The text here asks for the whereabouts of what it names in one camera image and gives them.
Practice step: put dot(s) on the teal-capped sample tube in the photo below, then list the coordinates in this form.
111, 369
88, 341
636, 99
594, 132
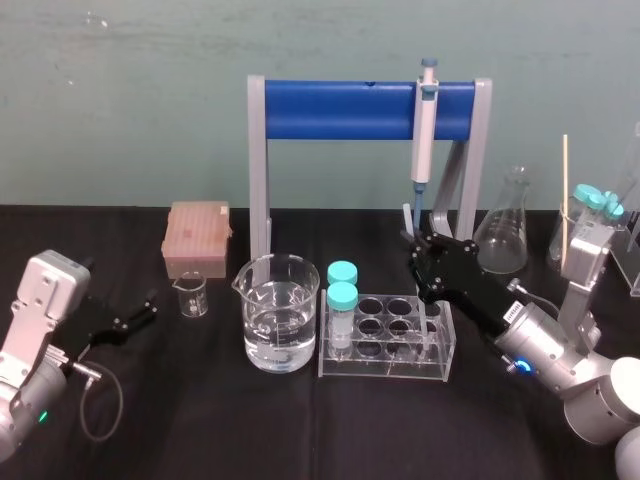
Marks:
342, 300
589, 194
613, 206
343, 272

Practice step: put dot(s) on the glass conical flask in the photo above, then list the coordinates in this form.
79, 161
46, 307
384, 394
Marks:
502, 245

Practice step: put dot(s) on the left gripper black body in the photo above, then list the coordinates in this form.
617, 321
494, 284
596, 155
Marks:
87, 325

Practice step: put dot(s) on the small glass beaker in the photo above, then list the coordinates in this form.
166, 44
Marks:
191, 300

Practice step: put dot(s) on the clear acrylic tube rack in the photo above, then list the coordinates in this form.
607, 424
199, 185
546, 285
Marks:
385, 365

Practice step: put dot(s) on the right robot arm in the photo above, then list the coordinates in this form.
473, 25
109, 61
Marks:
590, 380

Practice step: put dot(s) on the white pipette with blue tip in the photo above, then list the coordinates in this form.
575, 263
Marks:
423, 145

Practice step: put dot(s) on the black table cloth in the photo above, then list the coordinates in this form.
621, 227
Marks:
200, 425

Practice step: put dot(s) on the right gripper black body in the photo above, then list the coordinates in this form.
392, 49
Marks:
482, 295

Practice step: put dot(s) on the grey and blue pipette stand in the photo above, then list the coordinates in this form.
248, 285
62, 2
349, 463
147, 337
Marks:
340, 110

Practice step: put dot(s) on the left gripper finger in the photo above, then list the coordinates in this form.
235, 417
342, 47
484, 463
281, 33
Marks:
130, 330
142, 307

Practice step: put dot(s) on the pink pipette tip box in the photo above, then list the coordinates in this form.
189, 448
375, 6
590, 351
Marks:
197, 235

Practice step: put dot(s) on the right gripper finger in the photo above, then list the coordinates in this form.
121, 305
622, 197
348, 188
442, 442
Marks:
425, 272
447, 242

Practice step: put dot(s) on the large glass beaker with water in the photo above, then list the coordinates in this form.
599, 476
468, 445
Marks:
280, 325

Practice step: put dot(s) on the thin wooden stick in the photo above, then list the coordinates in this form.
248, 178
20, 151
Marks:
565, 175

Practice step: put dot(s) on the clear glass cylinder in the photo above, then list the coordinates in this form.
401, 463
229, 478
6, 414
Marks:
556, 240

